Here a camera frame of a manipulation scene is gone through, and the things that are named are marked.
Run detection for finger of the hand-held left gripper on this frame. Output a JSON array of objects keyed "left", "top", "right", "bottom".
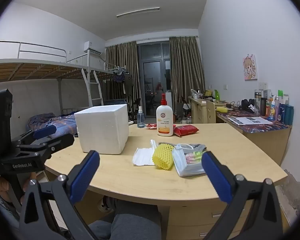
[
  {"left": 11, "top": 125, "right": 57, "bottom": 145},
  {"left": 16, "top": 134, "right": 75, "bottom": 159}
]

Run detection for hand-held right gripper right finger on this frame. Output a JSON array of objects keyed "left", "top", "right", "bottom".
[{"left": 201, "top": 151, "right": 283, "bottom": 240}]

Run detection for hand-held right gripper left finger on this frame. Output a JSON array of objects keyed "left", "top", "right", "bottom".
[{"left": 18, "top": 149, "right": 100, "bottom": 240}]

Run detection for floral tissue pack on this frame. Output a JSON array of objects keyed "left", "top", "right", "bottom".
[{"left": 186, "top": 152, "right": 203, "bottom": 165}]

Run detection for pale blue face mask pack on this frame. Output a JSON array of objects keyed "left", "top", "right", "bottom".
[{"left": 172, "top": 143, "right": 207, "bottom": 177}]

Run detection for grey sock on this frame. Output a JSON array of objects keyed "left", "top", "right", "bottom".
[{"left": 181, "top": 144, "right": 207, "bottom": 153}]

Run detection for white foam box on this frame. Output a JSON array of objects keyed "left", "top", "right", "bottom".
[{"left": 74, "top": 104, "right": 129, "bottom": 155}]

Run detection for yellow foam fruit net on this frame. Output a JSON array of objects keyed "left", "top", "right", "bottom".
[{"left": 152, "top": 143, "right": 175, "bottom": 171}]

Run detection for white face mask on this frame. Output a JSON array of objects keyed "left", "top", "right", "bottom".
[{"left": 132, "top": 139, "right": 157, "bottom": 167}]

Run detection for person's left forearm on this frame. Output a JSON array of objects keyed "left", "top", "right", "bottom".
[{"left": 0, "top": 185, "right": 22, "bottom": 230}]

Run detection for person's left hand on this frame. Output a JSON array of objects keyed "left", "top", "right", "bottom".
[{"left": 0, "top": 172, "right": 38, "bottom": 205}]

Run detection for blue patterned quilt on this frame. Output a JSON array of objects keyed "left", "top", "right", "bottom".
[{"left": 27, "top": 112, "right": 78, "bottom": 140}]

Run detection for wooden drawer cabinet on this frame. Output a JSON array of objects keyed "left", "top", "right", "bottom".
[{"left": 162, "top": 200, "right": 255, "bottom": 240}]

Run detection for person's leg in grey pants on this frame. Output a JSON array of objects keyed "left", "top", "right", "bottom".
[
  {"left": 112, "top": 199, "right": 163, "bottom": 240},
  {"left": 88, "top": 219, "right": 113, "bottom": 240}
]

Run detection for red wet wipes pack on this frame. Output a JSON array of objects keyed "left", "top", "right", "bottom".
[{"left": 173, "top": 124, "right": 199, "bottom": 137}]

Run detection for printed desk cover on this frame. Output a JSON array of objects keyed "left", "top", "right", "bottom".
[{"left": 217, "top": 110, "right": 290, "bottom": 133}]

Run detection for wooden side desk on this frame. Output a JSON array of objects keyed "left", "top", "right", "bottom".
[{"left": 216, "top": 107, "right": 293, "bottom": 165}]

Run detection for metal bunk bed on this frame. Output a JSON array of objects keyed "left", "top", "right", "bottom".
[
  {"left": 0, "top": 41, "right": 90, "bottom": 140},
  {"left": 66, "top": 52, "right": 130, "bottom": 108}
]

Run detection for white bunk bed ladder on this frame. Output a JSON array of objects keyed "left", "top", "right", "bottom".
[{"left": 81, "top": 69, "right": 104, "bottom": 108}]

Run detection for wooden chair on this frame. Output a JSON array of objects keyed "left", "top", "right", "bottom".
[{"left": 205, "top": 100, "right": 217, "bottom": 124}]

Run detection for printed paper sheets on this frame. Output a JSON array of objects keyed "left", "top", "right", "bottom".
[{"left": 228, "top": 116, "right": 274, "bottom": 125}]

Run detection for wooden desk with drawers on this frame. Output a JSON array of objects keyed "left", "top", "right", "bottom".
[{"left": 189, "top": 95, "right": 228, "bottom": 124}]

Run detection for white lotion bottle red pump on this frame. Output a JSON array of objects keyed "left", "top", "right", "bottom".
[{"left": 156, "top": 93, "right": 174, "bottom": 137}]

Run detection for black headphones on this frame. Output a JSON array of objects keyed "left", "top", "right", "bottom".
[{"left": 241, "top": 99, "right": 256, "bottom": 111}]

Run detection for small clear spray bottle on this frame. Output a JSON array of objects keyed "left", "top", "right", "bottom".
[{"left": 137, "top": 106, "right": 146, "bottom": 128}]

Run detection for dark hanging clothes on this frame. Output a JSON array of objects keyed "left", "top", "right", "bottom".
[{"left": 112, "top": 71, "right": 133, "bottom": 100}]

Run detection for row of toiletry bottles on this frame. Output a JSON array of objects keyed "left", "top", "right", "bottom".
[{"left": 254, "top": 89, "right": 294, "bottom": 126}]

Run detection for white air conditioner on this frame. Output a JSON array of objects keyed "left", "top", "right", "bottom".
[{"left": 84, "top": 41, "right": 102, "bottom": 55}]

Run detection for brown curtain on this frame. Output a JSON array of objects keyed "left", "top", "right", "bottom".
[
  {"left": 169, "top": 36, "right": 205, "bottom": 123},
  {"left": 105, "top": 41, "right": 142, "bottom": 117}
]

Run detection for glass balcony door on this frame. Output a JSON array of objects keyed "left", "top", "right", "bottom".
[{"left": 137, "top": 42, "right": 171, "bottom": 117}]

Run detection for ceiling tube light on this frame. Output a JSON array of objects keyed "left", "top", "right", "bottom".
[{"left": 116, "top": 7, "right": 160, "bottom": 18}]

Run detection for cartoon wall poster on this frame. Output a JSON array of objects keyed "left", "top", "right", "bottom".
[{"left": 242, "top": 54, "right": 258, "bottom": 81}]

